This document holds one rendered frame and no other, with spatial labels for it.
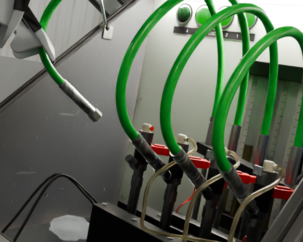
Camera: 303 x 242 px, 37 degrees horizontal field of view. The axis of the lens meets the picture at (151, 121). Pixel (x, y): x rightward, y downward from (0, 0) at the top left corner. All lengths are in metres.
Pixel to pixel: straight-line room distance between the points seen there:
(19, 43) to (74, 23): 7.20
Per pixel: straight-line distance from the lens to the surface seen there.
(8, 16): 0.57
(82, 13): 8.07
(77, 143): 1.10
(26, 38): 0.77
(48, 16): 0.79
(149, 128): 0.78
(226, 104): 0.51
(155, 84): 1.16
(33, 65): 7.66
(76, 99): 0.81
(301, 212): 0.54
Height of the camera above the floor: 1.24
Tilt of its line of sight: 7 degrees down
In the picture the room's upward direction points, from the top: 11 degrees clockwise
